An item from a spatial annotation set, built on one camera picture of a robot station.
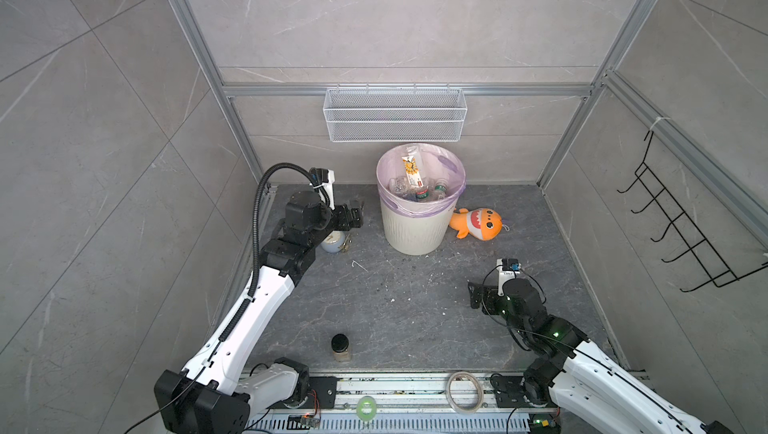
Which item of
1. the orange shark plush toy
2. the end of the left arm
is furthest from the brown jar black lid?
the orange shark plush toy

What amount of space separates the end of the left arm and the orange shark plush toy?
425 millimetres

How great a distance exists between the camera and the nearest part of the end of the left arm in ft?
2.00

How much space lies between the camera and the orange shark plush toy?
998mm

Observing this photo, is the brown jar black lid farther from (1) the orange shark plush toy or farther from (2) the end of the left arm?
(1) the orange shark plush toy
